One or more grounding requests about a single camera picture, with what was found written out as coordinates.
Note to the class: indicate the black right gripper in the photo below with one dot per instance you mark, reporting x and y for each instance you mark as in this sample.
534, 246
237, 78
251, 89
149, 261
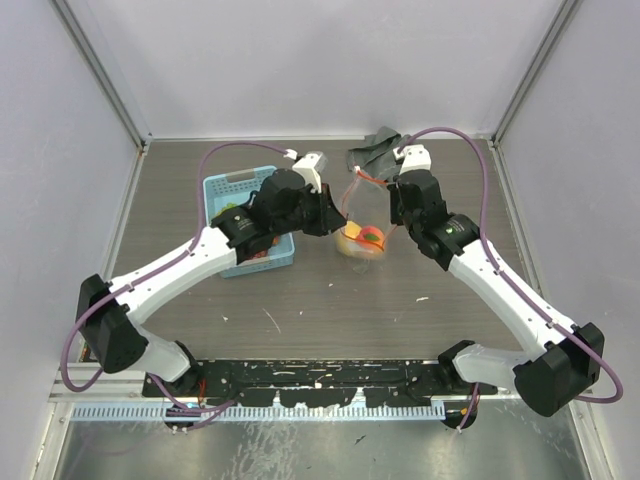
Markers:
395, 217

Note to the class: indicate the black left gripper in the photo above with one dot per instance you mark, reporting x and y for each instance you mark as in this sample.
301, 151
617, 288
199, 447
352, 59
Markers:
328, 217

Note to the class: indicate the yellow apple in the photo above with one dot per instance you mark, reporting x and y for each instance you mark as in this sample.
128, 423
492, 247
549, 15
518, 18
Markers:
345, 239

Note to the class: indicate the clear zip top bag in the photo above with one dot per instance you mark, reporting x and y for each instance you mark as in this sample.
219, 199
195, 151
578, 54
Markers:
366, 201

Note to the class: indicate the orange peach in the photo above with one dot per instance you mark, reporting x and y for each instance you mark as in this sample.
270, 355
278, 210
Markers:
371, 237

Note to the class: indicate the red strawberry cluster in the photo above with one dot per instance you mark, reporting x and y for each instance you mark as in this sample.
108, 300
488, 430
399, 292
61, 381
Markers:
259, 256

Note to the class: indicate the blue plastic basket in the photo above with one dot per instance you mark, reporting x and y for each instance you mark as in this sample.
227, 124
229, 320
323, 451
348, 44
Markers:
236, 187

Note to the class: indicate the green grape bunch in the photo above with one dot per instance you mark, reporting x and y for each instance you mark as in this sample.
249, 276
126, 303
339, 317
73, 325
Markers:
231, 205

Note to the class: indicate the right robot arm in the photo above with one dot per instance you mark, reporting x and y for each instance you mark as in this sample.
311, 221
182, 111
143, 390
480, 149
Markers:
557, 361

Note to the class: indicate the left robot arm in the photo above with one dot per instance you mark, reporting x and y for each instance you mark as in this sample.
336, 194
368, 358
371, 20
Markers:
111, 314

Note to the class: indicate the grey crumpled cloth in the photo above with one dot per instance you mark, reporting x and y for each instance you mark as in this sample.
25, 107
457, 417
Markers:
375, 157

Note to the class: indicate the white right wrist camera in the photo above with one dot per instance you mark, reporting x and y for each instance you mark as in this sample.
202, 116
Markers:
412, 157

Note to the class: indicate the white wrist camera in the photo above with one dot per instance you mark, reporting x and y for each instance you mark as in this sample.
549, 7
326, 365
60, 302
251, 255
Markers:
412, 157
309, 167

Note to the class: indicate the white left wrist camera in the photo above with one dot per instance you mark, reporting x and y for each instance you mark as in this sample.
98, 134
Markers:
309, 167

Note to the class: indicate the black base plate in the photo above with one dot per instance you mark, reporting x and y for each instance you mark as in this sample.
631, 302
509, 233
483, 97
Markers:
320, 384

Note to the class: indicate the blue slotted cable duct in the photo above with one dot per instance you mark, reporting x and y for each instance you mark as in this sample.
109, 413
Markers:
159, 411

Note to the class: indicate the aluminium frame rail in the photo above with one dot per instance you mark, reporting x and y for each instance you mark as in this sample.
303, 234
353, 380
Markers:
120, 386

